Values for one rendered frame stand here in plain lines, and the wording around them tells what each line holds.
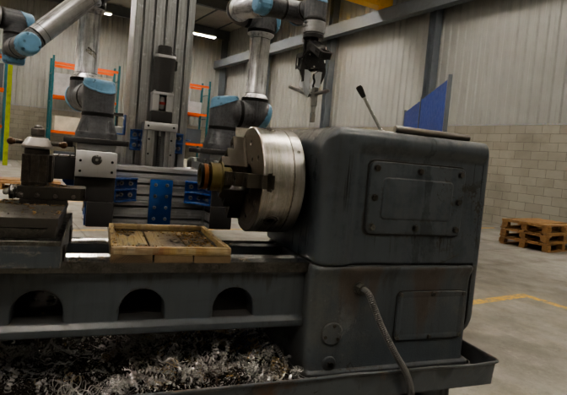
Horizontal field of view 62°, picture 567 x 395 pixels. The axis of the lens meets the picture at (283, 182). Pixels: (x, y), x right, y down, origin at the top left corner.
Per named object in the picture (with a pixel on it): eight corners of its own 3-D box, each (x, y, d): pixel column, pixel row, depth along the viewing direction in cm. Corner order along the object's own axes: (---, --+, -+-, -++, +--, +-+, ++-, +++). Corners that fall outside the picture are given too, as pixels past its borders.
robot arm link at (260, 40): (230, 127, 211) (241, 2, 207) (261, 131, 217) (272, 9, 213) (240, 127, 200) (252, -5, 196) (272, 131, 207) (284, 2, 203)
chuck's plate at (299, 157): (262, 209, 167) (278, 121, 158) (294, 250, 139) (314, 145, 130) (253, 209, 165) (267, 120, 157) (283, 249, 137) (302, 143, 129)
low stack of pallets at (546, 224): (533, 240, 903) (536, 218, 900) (582, 250, 832) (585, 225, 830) (496, 242, 831) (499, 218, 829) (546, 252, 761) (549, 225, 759)
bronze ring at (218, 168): (227, 161, 146) (197, 159, 143) (235, 163, 137) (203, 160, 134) (224, 192, 146) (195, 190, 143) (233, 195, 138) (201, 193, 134)
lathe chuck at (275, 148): (253, 209, 165) (267, 120, 157) (283, 249, 137) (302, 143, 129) (228, 208, 162) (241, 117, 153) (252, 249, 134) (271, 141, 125)
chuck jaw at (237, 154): (253, 174, 148) (250, 141, 153) (258, 166, 144) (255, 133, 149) (218, 171, 144) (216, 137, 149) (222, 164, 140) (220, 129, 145)
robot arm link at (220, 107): (204, 125, 205) (207, 94, 205) (234, 128, 211) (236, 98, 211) (213, 125, 195) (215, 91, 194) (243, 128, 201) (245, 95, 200)
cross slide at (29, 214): (68, 212, 148) (69, 197, 148) (56, 238, 108) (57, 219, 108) (7, 210, 142) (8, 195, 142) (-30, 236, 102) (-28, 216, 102)
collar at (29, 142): (54, 148, 135) (55, 138, 135) (51, 149, 128) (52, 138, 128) (23, 146, 132) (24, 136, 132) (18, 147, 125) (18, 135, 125)
